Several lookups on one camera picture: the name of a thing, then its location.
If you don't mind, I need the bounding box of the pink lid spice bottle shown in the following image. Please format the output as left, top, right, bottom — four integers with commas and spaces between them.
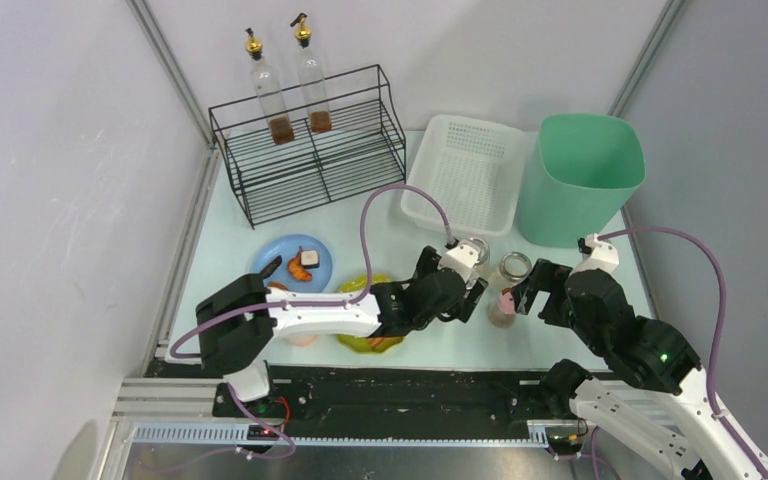
486, 288, 517, 329

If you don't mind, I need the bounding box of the oil bottle gold spout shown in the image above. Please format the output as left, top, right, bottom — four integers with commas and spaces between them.
290, 12, 332, 133
245, 28, 295, 145

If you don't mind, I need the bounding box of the glass jar beige powder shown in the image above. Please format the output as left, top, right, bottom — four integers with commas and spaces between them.
467, 237, 490, 278

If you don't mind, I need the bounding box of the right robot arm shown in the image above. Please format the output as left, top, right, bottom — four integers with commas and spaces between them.
510, 259, 768, 479

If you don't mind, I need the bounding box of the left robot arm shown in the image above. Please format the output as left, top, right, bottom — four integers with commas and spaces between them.
196, 241, 487, 402

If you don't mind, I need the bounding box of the glass jar clamp lid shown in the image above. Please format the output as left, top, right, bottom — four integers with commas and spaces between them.
488, 251, 533, 291

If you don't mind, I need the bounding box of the green dotted plate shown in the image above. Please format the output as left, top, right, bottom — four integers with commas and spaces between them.
335, 275, 405, 355

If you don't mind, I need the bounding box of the white plastic basket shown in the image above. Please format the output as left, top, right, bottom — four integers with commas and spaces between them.
407, 114, 536, 240

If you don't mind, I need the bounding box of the green trash bin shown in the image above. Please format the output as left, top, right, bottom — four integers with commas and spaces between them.
517, 113, 646, 248

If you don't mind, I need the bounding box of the white black food cube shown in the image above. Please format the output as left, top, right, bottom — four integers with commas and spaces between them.
299, 249, 320, 269

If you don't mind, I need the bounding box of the blue plate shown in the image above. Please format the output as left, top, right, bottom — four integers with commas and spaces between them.
249, 234, 334, 293

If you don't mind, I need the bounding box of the orange food on blue plate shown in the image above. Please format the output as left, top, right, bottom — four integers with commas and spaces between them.
287, 248, 313, 283

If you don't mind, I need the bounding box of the pink mug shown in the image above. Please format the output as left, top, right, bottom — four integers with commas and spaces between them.
284, 335, 318, 347

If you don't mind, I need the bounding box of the small orange food piece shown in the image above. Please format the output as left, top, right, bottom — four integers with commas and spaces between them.
267, 282, 289, 291

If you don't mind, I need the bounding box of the dark food piece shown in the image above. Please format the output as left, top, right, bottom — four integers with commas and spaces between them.
258, 255, 283, 279

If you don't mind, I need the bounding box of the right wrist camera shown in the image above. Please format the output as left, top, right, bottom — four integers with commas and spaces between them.
571, 233, 620, 274

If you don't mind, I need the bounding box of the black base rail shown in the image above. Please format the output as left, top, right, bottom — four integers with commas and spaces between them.
246, 366, 589, 441

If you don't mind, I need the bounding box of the black wire rack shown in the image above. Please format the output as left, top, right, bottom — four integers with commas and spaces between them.
208, 64, 407, 227

